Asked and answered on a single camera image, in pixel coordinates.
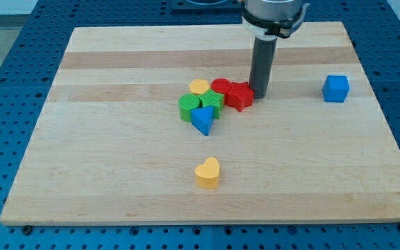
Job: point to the yellow heart block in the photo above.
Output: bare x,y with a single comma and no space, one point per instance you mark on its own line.
207,174

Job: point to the red star block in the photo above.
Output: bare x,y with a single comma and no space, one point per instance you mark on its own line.
239,96

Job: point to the green cylinder block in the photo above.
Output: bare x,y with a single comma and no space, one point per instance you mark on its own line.
186,104

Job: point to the yellow hexagon block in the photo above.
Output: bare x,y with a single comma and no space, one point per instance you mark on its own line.
199,86

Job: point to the red cylinder block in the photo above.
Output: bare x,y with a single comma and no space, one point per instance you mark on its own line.
222,86

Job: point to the blue cube block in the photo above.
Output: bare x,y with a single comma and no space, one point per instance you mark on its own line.
335,88

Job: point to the blue triangle block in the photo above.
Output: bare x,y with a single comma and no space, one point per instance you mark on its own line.
202,119

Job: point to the green star block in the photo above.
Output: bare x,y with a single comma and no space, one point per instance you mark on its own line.
214,99

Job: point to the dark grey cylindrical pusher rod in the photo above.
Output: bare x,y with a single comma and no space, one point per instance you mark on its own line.
261,66

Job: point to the light wooden board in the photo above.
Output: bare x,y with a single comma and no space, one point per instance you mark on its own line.
109,147

